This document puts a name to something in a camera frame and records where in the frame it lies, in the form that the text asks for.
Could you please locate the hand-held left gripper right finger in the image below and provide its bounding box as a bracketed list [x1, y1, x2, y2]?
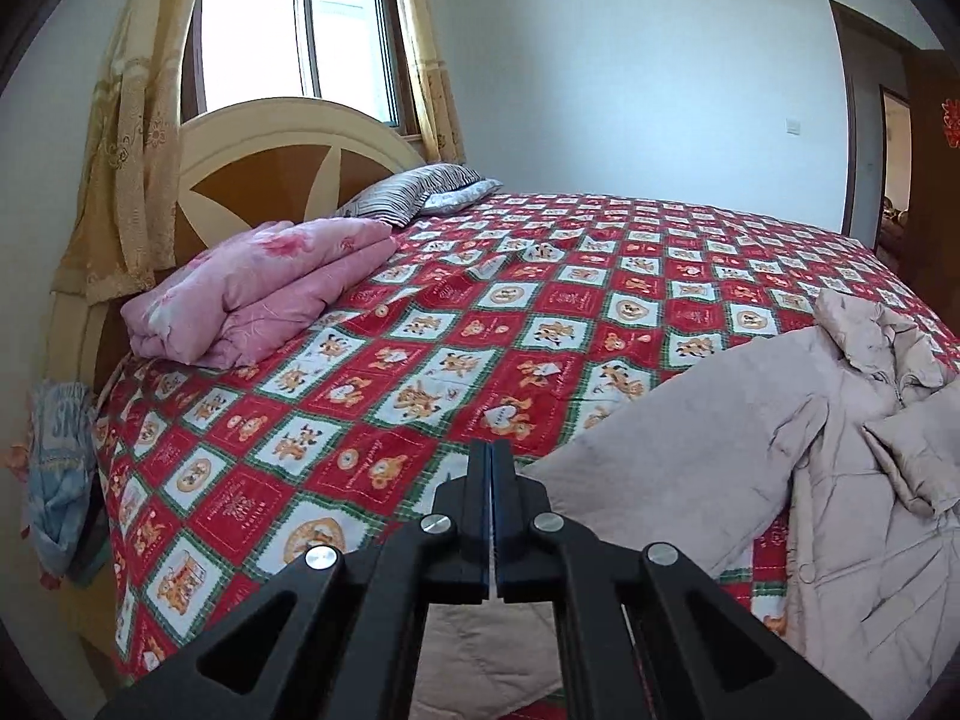
[491, 441, 875, 720]

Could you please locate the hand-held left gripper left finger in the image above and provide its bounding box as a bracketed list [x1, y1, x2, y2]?
[94, 439, 492, 720]

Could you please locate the light pink puffer jacket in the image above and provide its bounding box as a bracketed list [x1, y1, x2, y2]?
[411, 288, 960, 720]

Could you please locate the red bear-print bedspread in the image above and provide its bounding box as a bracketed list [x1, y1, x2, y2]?
[91, 192, 960, 720]

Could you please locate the grey patterned pillow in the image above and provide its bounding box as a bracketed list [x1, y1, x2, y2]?
[416, 178, 505, 215]

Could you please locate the folded pink floral quilt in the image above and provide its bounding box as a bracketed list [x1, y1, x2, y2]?
[120, 217, 398, 370]

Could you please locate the striped pillow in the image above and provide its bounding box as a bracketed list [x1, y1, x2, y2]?
[334, 163, 485, 230]

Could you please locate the cream and brown headboard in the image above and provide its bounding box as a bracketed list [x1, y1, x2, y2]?
[46, 96, 428, 680]

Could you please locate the blue printed hanging cloth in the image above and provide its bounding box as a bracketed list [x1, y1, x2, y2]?
[9, 379, 102, 586]

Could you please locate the window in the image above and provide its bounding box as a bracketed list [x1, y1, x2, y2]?
[180, 0, 422, 137]

